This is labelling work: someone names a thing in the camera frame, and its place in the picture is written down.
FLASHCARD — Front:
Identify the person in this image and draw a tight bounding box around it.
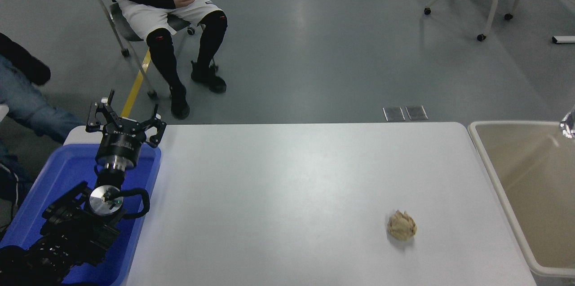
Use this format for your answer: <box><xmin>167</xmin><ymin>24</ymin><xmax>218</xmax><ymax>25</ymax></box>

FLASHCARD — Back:
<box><xmin>0</xmin><ymin>33</ymin><xmax>86</xmax><ymax>206</ymax></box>

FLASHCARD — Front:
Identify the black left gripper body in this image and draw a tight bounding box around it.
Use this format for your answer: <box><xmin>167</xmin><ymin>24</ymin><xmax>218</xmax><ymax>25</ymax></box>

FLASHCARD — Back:
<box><xmin>95</xmin><ymin>119</ymin><xmax>146</xmax><ymax>163</ymax></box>

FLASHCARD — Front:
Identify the crumpled tan paper ball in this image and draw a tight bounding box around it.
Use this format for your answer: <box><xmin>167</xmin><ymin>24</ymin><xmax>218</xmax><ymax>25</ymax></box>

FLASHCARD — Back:
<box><xmin>387</xmin><ymin>211</ymin><xmax>417</xmax><ymax>241</ymax></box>

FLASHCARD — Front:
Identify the white frame chair grey seat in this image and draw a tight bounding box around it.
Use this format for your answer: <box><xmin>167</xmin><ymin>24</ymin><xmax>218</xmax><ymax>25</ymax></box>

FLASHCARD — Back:
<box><xmin>79</xmin><ymin>0</ymin><xmax>219</xmax><ymax>100</ymax></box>

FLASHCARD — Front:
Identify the person seated on chair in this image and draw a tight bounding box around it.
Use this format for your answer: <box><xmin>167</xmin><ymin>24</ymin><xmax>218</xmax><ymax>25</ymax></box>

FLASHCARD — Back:
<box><xmin>64</xmin><ymin>0</ymin><xmax>228</xmax><ymax>120</ymax></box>

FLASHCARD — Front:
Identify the silver foil tray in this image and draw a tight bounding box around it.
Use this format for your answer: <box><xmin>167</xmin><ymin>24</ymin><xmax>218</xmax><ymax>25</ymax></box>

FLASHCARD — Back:
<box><xmin>559</xmin><ymin>106</ymin><xmax>575</xmax><ymax>140</ymax></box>

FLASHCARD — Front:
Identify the large pale bin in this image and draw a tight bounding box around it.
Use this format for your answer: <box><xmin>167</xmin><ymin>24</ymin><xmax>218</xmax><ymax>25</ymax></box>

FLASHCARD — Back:
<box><xmin>467</xmin><ymin>120</ymin><xmax>575</xmax><ymax>286</ymax></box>

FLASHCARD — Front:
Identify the blue plastic tray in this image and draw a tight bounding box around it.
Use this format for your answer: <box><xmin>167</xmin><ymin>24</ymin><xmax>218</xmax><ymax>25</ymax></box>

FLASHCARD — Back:
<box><xmin>0</xmin><ymin>142</ymin><xmax>162</xmax><ymax>286</ymax></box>

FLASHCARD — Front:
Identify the metal floor plate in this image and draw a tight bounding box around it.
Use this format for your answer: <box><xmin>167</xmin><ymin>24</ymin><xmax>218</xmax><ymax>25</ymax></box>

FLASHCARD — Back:
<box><xmin>405</xmin><ymin>106</ymin><xmax>429</xmax><ymax>121</ymax></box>
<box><xmin>383</xmin><ymin>106</ymin><xmax>406</xmax><ymax>122</ymax></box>

